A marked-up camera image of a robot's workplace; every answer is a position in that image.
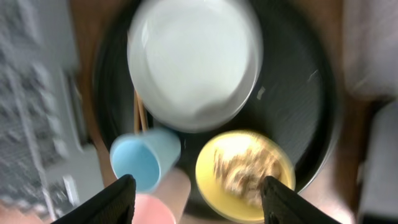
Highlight wooden chopstick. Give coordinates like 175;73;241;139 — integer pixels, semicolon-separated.
134;91;140;134
136;94;148;132

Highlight left wooden chopstick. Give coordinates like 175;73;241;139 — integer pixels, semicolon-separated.
134;91;140;134

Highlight black rectangular tray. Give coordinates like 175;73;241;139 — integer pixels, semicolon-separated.
358;100;397;223

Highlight grey round plate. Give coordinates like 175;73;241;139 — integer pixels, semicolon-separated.
127;0;263;133

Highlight pink cup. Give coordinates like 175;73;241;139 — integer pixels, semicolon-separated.
132;168;191;224

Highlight brown food scraps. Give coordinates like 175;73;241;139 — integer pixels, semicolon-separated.
213;147;281;208

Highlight round black tray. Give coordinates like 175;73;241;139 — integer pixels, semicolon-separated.
93;0;341;220

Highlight clear plastic bin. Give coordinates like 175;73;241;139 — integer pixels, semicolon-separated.
343;0;397;99

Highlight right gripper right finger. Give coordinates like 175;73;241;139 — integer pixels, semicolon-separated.
261;176;338;224

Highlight yellow bowl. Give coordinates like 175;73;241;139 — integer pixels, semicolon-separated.
195;130;295;223

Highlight light blue cup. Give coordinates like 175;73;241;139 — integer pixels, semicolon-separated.
109;128;181;193

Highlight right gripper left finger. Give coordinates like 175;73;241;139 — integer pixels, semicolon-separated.
54;174;136;224

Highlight right wooden chopstick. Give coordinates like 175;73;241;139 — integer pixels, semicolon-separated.
136;94;148;132

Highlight grey dishwasher rack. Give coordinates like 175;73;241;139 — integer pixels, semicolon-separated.
1;0;104;220

